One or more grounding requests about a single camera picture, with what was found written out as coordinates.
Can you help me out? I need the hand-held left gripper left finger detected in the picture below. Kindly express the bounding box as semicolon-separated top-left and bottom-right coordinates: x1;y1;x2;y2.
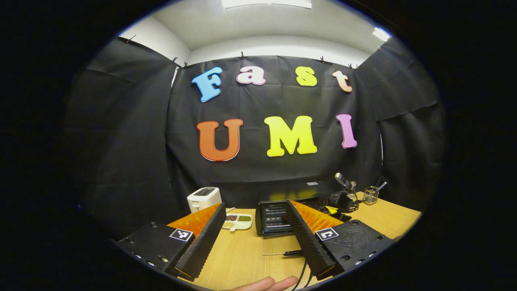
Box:
115;202;227;282

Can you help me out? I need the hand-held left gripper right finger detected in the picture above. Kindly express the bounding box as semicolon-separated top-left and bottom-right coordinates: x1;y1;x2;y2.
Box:
285;200;396;281

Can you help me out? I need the black electric oven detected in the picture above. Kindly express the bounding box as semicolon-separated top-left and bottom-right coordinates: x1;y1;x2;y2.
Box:
255;180;344;257

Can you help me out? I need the white divided snack plate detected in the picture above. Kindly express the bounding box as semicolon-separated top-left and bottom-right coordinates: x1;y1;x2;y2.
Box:
222;213;253;232

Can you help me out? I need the white toaster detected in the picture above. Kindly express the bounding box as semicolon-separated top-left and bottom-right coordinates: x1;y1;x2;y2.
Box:
187;187;222;213

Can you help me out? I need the black backdrop cloth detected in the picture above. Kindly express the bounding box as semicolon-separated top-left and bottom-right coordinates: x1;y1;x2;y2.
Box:
61;36;448;239

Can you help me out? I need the row of cloth clips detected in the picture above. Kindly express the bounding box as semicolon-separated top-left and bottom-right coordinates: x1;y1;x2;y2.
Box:
126;34;383;70

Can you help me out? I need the wire mesh holder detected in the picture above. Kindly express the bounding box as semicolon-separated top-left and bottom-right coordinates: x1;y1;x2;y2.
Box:
362;186;380;205

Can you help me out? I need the black cable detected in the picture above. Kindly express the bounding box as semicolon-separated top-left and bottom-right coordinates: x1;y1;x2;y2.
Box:
291;259;312;291

